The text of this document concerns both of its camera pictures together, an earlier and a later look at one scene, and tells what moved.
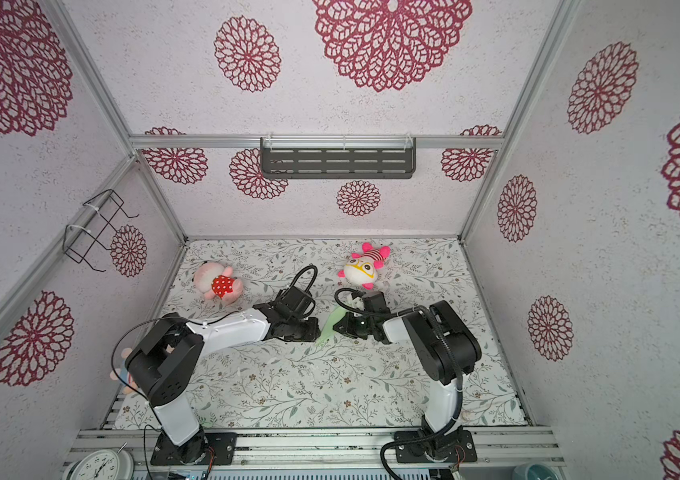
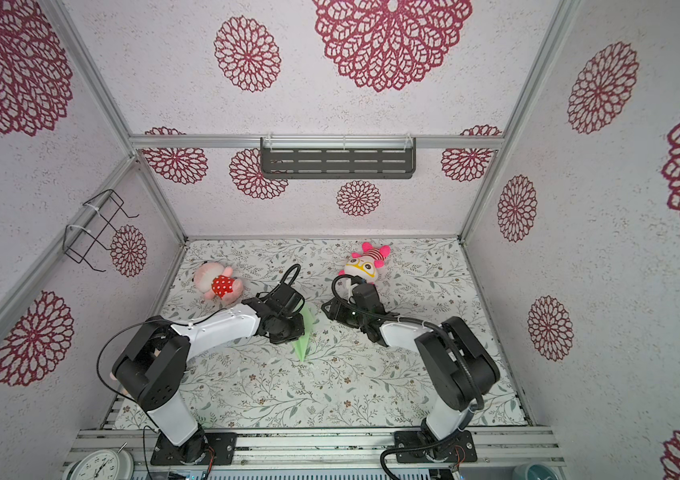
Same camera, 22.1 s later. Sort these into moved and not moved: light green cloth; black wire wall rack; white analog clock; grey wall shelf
Moved: light green cloth
Not moved: grey wall shelf; white analog clock; black wire wall rack
